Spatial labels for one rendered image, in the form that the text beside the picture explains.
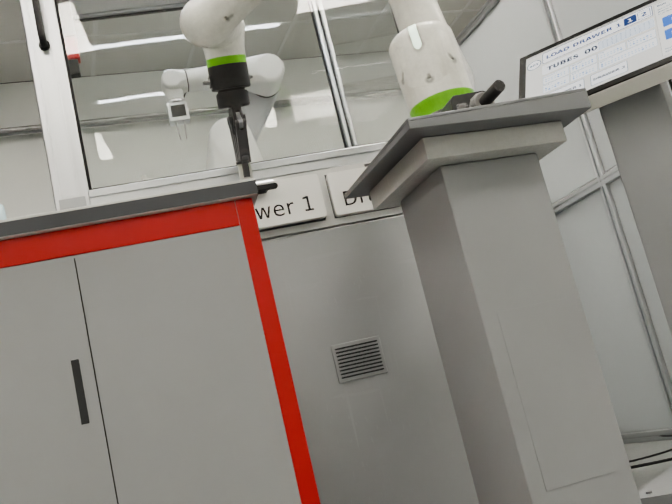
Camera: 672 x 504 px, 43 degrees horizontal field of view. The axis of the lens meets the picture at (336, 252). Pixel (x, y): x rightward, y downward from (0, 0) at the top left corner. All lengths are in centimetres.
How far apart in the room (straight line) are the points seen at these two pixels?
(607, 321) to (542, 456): 224
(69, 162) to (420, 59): 89
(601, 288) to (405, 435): 179
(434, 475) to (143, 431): 87
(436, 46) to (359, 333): 73
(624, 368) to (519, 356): 220
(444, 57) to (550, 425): 69
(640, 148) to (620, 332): 148
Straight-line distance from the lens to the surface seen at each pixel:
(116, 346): 139
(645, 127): 226
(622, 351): 363
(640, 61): 222
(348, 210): 207
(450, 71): 163
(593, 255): 366
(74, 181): 208
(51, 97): 216
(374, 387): 202
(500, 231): 151
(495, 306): 146
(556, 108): 154
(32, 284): 142
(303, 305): 201
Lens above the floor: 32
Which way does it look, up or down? 12 degrees up
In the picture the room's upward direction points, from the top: 14 degrees counter-clockwise
